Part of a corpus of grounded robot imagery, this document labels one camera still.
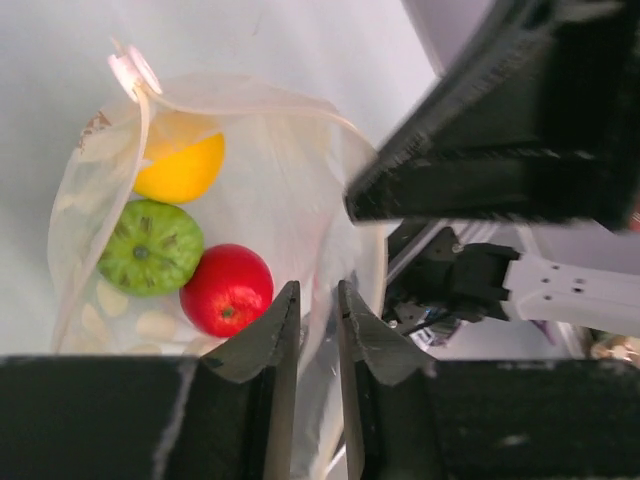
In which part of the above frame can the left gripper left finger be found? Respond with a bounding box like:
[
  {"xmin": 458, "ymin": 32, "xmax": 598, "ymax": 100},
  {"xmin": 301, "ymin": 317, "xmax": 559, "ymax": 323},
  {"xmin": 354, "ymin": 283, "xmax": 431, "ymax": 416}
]
[{"xmin": 1, "ymin": 281, "xmax": 300, "ymax": 479}]

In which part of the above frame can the clear polka dot zip bag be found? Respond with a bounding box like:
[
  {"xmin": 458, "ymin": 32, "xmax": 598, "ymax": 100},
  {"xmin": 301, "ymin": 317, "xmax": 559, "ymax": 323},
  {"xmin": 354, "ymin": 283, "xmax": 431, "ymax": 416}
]
[{"xmin": 47, "ymin": 47, "xmax": 387, "ymax": 479}]

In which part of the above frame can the green fake pepper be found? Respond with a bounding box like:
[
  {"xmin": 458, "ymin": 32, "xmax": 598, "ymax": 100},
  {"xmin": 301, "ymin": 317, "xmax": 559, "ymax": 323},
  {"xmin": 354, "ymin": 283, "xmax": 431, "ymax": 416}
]
[{"xmin": 97, "ymin": 199, "xmax": 204, "ymax": 297}]

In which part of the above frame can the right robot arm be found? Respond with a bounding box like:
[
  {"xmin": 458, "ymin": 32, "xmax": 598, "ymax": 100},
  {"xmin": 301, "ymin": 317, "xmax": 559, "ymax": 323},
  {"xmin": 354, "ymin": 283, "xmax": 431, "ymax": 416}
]
[{"xmin": 344, "ymin": 1, "xmax": 639, "ymax": 336}]

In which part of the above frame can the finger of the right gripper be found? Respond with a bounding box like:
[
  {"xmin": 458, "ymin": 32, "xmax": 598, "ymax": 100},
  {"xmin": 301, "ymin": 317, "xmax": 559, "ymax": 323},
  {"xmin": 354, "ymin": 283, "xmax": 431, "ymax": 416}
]
[{"xmin": 344, "ymin": 1, "xmax": 639, "ymax": 230}]

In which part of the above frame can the yellow fake food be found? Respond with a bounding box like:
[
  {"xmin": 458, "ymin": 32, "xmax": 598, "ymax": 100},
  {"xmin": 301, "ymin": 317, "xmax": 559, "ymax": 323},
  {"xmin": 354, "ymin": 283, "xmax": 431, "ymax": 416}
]
[{"xmin": 133, "ymin": 111, "xmax": 225, "ymax": 204}]

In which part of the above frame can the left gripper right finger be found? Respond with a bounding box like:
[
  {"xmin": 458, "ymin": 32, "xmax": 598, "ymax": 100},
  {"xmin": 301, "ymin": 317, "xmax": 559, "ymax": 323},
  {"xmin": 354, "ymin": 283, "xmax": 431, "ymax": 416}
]
[{"xmin": 337, "ymin": 281, "xmax": 639, "ymax": 479}]

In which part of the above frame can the red fake tomato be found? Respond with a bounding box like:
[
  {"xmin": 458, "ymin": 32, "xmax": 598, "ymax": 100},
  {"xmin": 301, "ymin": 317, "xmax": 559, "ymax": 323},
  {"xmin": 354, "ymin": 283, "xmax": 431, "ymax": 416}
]
[{"xmin": 179, "ymin": 244, "xmax": 274, "ymax": 338}]

